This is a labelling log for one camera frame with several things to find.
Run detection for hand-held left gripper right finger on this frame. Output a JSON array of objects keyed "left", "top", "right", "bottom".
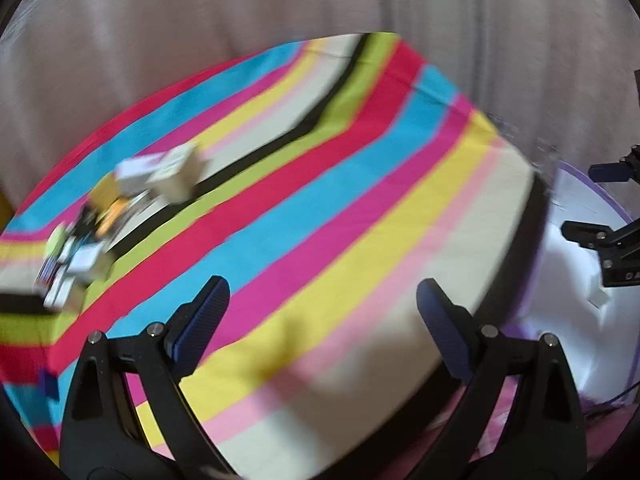
[{"left": 410, "top": 279, "right": 587, "bottom": 480}]

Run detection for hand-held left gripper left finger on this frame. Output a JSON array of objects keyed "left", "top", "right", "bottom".
[{"left": 59, "top": 275, "right": 238, "bottom": 480}]

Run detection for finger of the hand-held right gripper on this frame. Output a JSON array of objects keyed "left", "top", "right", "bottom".
[
  {"left": 588, "top": 144, "right": 640, "bottom": 184},
  {"left": 561, "top": 212, "right": 640, "bottom": 257}
]

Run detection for purple-rimmed white storage box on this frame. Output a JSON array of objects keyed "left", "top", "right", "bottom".
[{"left": 510, "top": 160, "right": 640, "bottom": 411}]

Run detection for small white box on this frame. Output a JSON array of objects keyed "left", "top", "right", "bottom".
[
  {"left": 64, "top": 244, "right": 109, "bottom": 282},
  {"left": 42, "top": 274, "right": 84, "bottom": 312}
]

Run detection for white packets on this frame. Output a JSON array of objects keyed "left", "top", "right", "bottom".
[{"left": 150, "top": 142, "right": 212, "bottom": 204}]

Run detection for white and purple box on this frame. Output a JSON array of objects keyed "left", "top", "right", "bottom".
[{"left": 115, "top": 156, "right": 164, "bottom": 194}]

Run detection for striped colourful tablecloth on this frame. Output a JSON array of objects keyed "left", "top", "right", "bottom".
[{"left": 0, "top": 32, "right": 551, "bottom": 476}]

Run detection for pink blanket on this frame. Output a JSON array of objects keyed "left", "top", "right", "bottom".
[{"left": 400, "top": 370, "right": 632, "bottom": 480}]

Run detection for beige curtain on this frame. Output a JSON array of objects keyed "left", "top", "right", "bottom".
[{"left": 0, "top": 0, "right": 640, "bottom": 211}]

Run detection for black cable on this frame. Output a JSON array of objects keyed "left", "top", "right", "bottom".
[{"left": 582, "top": 399, "right": 632, "bottom": 417}]

